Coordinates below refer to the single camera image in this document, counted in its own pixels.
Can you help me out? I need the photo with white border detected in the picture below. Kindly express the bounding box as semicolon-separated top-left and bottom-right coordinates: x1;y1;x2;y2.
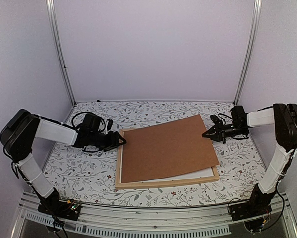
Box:
119;146;216;184

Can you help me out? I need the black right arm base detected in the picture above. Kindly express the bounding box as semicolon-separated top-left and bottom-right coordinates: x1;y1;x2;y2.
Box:
228;184;276;221

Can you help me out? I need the left aluminium corner post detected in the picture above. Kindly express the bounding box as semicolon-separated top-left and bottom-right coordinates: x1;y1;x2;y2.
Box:
46;0;76;106

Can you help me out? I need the light wooden picture frame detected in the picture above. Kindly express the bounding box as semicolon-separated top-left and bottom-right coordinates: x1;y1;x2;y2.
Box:
114;128;220;190

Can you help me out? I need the aluminium corner post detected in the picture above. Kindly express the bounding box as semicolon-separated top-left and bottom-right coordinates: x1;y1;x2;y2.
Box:
46;0;76;106
233;0;262;105

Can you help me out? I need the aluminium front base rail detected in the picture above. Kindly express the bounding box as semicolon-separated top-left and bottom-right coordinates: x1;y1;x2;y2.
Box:
11;192;297;238

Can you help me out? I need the floral patterned table cover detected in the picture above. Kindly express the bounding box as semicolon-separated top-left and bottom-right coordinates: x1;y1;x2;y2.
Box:
44;101;265;207

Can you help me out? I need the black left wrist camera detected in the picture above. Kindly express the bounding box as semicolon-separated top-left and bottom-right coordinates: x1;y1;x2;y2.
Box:
71;112;106;133

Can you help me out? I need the brown backing board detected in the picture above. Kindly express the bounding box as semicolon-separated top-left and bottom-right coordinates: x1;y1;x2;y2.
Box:
121;115;219;183

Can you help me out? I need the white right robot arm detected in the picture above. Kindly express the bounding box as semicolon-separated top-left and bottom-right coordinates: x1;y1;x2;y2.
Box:
202;103;297;195

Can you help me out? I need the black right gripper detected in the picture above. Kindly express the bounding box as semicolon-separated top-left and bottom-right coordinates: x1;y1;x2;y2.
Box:
203;120;248;144

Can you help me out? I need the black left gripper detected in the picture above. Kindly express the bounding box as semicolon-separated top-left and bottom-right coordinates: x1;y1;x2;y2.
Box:
89;131;127;152

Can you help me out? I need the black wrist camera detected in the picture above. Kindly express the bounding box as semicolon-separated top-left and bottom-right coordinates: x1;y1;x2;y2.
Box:
71;112;106;133
210;105;248;127

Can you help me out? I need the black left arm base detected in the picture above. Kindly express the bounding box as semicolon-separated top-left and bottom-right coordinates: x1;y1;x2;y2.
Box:
37;188;81;221

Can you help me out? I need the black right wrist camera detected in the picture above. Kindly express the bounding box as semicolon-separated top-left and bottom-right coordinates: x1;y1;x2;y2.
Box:
210;105;248;127

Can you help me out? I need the right aluminium corner post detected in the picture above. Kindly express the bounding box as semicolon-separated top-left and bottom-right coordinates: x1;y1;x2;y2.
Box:
233;0;262;105

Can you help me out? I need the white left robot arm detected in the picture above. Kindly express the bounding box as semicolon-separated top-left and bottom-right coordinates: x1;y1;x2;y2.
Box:
0;109;126;215

